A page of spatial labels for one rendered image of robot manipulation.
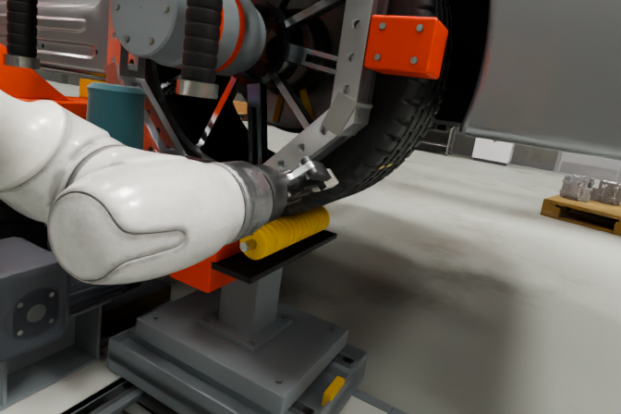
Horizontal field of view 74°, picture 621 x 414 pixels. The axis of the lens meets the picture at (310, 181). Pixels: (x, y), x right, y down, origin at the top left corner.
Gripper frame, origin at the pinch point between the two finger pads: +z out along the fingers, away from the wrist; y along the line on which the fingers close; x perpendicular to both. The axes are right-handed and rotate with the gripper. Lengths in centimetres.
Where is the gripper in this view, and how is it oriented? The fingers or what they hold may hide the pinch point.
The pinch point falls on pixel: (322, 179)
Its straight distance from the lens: 67.2
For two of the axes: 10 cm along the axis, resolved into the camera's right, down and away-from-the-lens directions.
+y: 7.1, -5.3, -4.5
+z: 4.8, -1.1, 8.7
